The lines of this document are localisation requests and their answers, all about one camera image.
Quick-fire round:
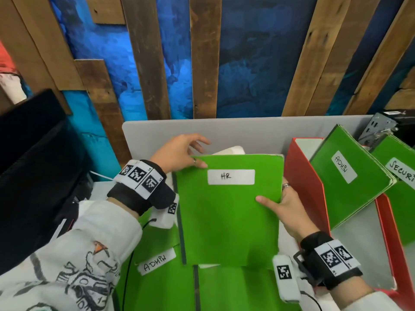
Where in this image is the white cable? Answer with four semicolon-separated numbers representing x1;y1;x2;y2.
89;171;115;182

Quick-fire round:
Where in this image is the black cable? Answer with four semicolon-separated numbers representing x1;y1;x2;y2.
121;218;157;311
300;290;323;311

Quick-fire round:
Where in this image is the white paper sheet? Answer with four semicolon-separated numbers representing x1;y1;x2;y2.
212;145;246;156

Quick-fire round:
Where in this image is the red file holder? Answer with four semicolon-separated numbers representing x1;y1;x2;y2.
331;194;415;311
283;137;331;237

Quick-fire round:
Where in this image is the person's right forearm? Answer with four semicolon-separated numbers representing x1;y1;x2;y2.
330;276;404;311

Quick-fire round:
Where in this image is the person's left forearm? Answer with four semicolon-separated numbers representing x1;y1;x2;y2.
0;199;143;311

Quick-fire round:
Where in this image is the grey divider panel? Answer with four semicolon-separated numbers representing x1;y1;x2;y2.
122;115;374;183

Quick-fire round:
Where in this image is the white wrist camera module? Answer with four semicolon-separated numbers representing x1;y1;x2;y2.
148;193;180;230
272;253;302;303

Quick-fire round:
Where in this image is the black device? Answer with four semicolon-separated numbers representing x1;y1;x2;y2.
382;109;415;138

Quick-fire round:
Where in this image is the person's left hand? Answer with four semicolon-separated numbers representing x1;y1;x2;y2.
149;134;211;175

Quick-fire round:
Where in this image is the grey metal bracket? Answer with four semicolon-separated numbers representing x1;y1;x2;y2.
358;112;399;149

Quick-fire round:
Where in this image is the red and white cloth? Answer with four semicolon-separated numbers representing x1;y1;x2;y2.
0;41;28;105

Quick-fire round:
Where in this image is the person's right hand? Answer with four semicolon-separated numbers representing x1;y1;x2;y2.
255;182;320;241

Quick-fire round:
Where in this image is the plain green folder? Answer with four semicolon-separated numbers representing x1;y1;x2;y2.
194;264;312;311

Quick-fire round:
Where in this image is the green folder with white label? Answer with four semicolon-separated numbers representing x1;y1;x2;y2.
113;206;196;311
175;154;285;268
369;134;415;247
309;124;397;230

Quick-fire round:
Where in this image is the black wrist strap with markers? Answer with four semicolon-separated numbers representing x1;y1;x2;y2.
107;159;177;217
293;231;364;291

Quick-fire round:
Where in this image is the black monitor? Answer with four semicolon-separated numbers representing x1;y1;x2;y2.
0;89;95;276

